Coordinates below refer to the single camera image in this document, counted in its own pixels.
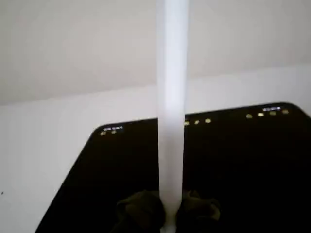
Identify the black tablet with dark screen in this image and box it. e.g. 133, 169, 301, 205
35, 101, 311, 233

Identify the white stylus pencil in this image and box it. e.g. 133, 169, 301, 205
155, 0, 190, 233

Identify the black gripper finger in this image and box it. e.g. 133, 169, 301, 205
176, 190, 221, 222
116, 190, 167, 233

